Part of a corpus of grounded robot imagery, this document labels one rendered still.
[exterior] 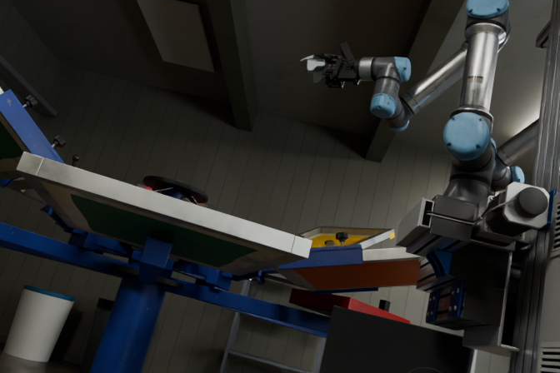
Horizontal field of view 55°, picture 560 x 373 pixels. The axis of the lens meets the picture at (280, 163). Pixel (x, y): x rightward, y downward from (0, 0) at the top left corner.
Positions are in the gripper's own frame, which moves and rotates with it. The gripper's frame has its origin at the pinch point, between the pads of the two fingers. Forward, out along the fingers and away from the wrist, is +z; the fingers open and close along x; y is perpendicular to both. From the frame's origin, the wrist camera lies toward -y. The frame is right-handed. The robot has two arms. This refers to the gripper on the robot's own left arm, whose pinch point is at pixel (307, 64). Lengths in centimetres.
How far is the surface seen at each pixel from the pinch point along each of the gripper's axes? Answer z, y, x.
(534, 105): -49, -222, 328
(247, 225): -26, 76, -42
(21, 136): 78, 53, -27
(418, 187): 76, -189, 459
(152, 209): -11, 80, -53
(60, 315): 364, 80, 299
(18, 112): 79, 46, -32
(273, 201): 228, -121, 400
